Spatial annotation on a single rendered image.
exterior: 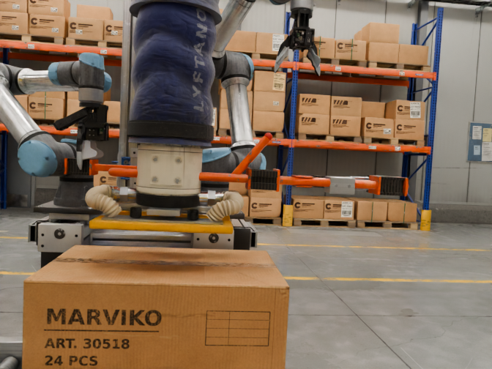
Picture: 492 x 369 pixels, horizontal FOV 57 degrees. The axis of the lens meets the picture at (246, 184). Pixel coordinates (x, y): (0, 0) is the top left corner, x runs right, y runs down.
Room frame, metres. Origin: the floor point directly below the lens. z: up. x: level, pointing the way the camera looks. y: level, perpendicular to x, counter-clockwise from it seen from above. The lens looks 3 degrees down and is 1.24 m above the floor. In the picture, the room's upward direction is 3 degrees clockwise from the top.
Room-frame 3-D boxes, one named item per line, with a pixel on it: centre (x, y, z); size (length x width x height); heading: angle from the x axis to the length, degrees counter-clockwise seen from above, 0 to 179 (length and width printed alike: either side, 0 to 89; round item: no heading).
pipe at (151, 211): (1.21, 0.21, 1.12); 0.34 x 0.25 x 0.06; 95
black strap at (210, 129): (1.22, 0.21, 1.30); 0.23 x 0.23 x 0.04
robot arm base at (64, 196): (1.64, 0.61, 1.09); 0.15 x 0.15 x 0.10
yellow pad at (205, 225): (1.12, 0.20, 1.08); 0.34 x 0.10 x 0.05; 95
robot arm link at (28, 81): (1.69, 0.74, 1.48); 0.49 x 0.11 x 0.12; 67
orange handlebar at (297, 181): (1.35, 0.02, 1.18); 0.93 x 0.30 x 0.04; 95
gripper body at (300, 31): (1.51, -0.15, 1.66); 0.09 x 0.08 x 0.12; 7
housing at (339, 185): (1.25, -0.26, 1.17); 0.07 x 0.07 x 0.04; 5
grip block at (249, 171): (1.23, -0.04, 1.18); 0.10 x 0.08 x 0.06; 5
